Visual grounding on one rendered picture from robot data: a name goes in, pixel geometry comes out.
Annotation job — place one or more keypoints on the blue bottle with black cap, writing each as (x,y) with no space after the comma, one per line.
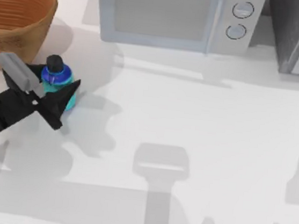
(59,76)

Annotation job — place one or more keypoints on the microwave oven door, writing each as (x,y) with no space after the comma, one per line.
(160,13)

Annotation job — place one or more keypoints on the pale microwave oven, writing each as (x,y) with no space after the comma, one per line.
(254,21)

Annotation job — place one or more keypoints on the round microwave knob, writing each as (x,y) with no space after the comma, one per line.
(243,9)
(236,31)

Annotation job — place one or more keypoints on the brown woven basket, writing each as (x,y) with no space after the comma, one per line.
(16,21)

